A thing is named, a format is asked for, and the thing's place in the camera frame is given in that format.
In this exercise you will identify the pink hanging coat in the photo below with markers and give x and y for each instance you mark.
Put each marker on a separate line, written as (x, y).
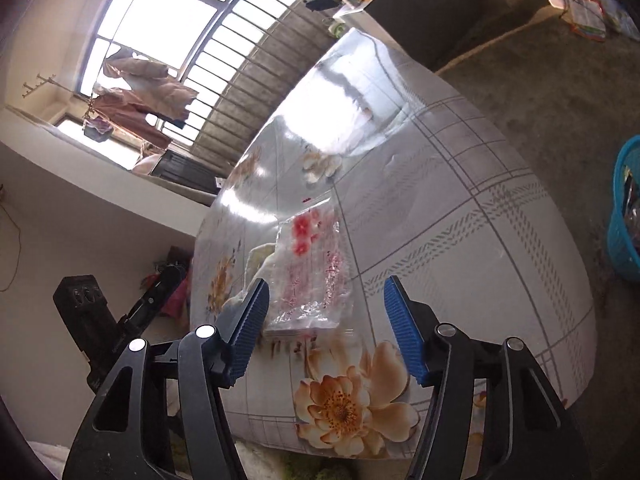
(130, 117)

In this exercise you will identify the blue plastic basket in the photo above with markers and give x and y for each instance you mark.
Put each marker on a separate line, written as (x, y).
(620, 230)

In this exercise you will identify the green white container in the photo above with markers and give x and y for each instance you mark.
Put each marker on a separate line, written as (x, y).
(338, 29)

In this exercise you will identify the beige hanging coat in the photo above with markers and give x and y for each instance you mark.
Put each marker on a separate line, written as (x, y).
(155, 87)

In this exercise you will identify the brass wall hook rack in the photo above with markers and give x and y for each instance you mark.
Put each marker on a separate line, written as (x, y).
(50, 85)

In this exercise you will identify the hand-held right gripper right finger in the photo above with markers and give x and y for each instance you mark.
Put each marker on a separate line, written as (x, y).
(405, 335)

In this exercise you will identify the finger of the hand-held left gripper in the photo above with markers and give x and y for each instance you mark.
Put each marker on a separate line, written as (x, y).
(155, 295)

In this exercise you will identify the floral tablecloth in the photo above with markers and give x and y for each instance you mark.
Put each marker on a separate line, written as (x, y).
(450, 185)

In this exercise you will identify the window railing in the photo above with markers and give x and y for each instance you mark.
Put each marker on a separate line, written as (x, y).
(260, 75)

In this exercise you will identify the dark slatted chair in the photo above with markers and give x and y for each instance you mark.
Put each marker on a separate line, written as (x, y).
(185, 172)

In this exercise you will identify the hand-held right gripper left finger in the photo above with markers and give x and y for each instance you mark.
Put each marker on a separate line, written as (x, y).
(247, 335)

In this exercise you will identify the small purple garment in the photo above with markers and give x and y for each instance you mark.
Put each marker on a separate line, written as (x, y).
(97, 131)

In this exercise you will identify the clear zip bag red trim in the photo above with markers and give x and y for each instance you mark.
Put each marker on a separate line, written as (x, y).
(585, 12)

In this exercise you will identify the pink bag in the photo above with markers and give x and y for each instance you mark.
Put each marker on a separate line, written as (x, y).
(177, 300)

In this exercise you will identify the white fluffy rug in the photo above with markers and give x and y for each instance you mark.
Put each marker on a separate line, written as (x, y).
(260, 460)

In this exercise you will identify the dark side table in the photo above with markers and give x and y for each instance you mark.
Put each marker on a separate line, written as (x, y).
(440, 15)

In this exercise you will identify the white cloth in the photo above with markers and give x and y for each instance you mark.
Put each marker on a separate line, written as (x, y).
(260, 265)

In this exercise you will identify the clear floral printed plastic bag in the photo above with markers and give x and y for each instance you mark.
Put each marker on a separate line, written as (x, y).
(310, 270)

